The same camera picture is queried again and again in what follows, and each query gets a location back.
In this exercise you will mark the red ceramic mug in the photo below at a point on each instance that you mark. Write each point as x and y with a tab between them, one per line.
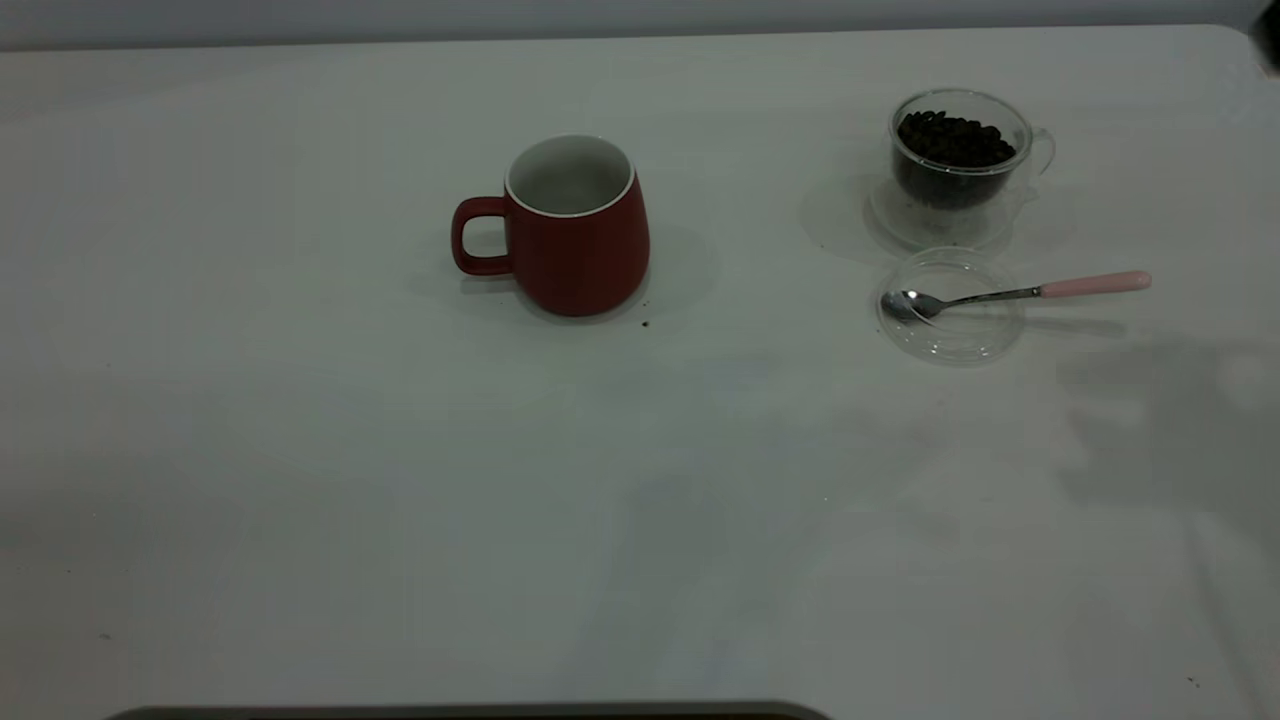
580	260

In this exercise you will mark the dark coffee beans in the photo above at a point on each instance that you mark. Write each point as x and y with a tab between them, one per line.
955	140

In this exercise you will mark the clear glass saucer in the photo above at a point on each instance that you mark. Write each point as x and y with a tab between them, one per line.
900	230
960	340

